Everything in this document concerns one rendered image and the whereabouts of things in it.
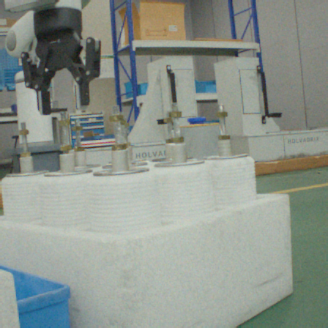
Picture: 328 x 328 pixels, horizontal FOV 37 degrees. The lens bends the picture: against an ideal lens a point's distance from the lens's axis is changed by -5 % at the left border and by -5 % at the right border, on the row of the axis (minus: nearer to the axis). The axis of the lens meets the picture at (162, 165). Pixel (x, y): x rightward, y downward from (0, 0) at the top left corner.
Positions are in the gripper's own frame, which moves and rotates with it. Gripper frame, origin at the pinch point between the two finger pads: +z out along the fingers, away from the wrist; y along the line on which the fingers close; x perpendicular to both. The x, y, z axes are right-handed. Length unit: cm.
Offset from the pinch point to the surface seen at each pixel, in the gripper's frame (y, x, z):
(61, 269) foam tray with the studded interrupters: -3.8, 9.3, 22.7
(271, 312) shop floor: -26.6, -13.5, 35.6
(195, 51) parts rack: 191, -586, -106
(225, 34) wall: 223, -845, -176
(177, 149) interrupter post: -15.2, -6.5, 8.3
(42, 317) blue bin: -6.1, 17.6, 26.5
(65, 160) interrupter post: -0.4, 1.0, 8.5
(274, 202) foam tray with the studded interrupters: -26.5, -18.5, 18.3
